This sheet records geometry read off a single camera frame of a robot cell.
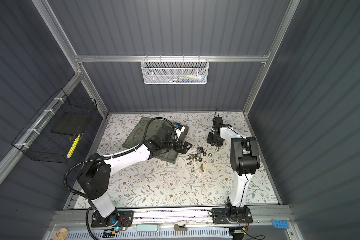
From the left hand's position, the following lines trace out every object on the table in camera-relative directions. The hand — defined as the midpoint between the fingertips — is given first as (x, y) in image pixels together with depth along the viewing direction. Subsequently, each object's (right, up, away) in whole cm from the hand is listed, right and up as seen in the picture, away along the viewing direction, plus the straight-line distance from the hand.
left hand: (187, 142), depth 85 cm
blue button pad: (+45, -38, -14) cm, 60 cm away
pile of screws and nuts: (+6, -12, +9) cm, 16 cm away
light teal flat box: (-19, -38, -15) cm, 46 cm away
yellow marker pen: (-53, -4, -19) cm, 57 cm away
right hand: (+18, -2, +16) cm, 25 cm away
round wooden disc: (-59, -42, -15) cm, 74 cm away
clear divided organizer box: (-37, +7, +27) cm, 46 cm away
